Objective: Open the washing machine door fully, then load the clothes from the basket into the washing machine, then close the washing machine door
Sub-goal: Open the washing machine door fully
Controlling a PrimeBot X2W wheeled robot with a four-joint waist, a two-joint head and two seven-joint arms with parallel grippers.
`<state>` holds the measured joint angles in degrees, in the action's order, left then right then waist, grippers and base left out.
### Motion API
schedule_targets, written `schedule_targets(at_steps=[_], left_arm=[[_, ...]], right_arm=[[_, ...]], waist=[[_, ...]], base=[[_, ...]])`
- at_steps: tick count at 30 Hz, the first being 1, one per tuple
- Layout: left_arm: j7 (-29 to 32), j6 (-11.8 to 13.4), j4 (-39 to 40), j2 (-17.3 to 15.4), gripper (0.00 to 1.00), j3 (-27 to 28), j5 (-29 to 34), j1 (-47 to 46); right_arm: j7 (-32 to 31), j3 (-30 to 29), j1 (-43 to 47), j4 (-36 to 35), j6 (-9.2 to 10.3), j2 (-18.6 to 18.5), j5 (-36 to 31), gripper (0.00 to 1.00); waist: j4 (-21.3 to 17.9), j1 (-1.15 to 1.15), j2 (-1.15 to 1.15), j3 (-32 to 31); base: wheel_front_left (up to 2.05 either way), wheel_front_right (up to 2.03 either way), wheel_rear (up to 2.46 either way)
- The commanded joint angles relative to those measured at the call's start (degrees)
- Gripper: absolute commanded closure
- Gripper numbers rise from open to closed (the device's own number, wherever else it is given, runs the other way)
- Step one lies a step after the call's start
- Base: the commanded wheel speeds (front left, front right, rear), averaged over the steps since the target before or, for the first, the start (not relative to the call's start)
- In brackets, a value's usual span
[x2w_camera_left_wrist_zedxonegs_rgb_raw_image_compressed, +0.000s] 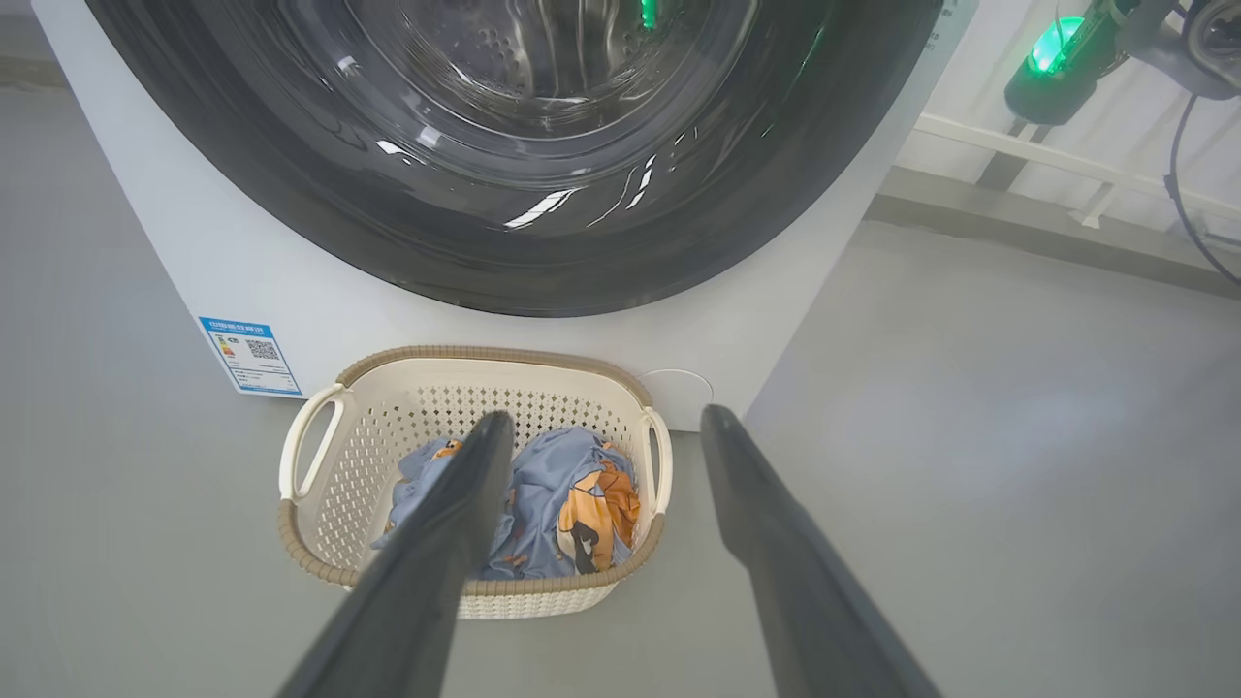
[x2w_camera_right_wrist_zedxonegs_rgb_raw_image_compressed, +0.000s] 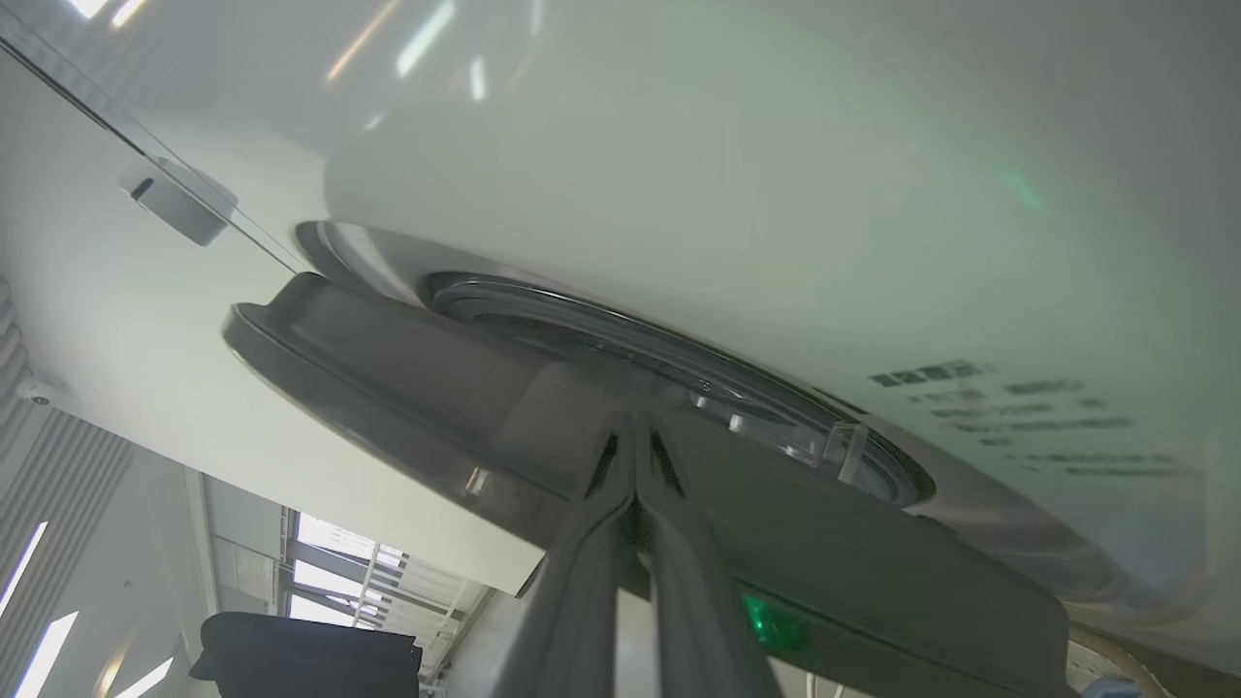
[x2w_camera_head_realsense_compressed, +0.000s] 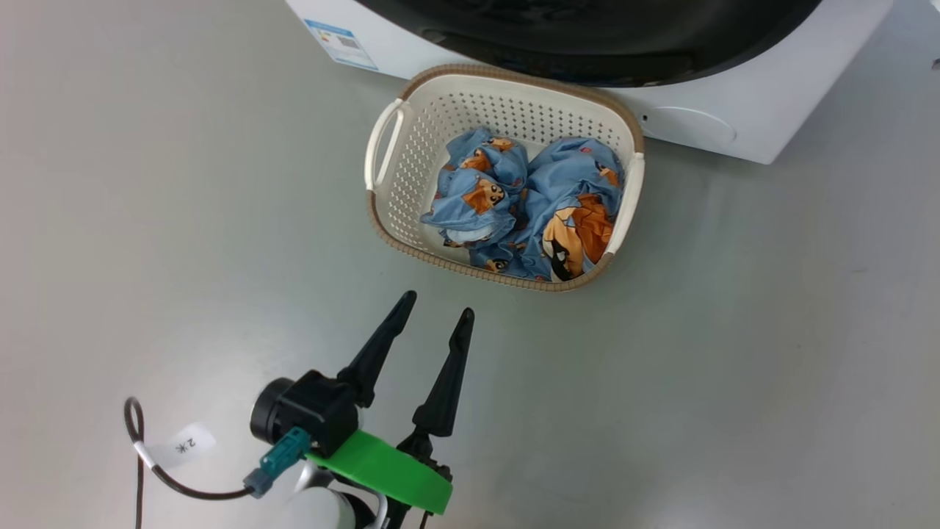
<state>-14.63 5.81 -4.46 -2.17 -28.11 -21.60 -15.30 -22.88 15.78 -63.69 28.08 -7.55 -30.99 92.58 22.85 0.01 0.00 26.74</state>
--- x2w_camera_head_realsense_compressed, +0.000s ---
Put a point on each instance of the small blue cartoon print garment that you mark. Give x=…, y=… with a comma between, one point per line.
x=470, y=200

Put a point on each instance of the black round washing machine door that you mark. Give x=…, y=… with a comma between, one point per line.
x=587, y=29

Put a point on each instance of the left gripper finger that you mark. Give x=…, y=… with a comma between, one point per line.
x=444, y=389
x=376, y=351

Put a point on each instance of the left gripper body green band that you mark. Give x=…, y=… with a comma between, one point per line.
x=382, y=466

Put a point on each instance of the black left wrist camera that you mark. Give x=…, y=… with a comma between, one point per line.
x=312, y=408

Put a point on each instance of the white washing machine body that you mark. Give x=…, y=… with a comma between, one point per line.
x=808, y=73

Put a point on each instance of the blue garment with orange print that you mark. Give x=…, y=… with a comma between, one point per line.
x=565, y=180

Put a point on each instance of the round filter cover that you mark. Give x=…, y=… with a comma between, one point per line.
x=694, y=126

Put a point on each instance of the cream perforated laundry basket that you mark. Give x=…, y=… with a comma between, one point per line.
x=470, y=110

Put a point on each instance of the blue energy label sticker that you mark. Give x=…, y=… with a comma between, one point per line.
x=341, y=44

